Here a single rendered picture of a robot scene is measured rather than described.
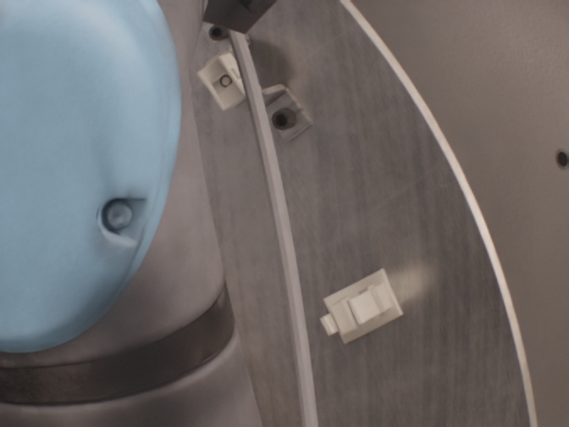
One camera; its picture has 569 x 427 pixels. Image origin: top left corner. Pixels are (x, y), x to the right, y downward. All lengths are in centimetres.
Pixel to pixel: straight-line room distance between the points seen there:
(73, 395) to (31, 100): 7
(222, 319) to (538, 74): 29
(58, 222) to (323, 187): 37
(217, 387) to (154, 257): 3
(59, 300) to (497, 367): 36
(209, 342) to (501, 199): 31
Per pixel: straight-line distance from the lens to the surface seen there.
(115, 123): 67
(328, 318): 104
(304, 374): 102
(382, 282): 104
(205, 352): 72
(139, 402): 71
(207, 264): 72
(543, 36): 99
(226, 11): 95
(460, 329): 103
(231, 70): 102
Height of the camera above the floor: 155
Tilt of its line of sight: 10 degrees down
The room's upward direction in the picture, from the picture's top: 6 degrees counter-clockwise
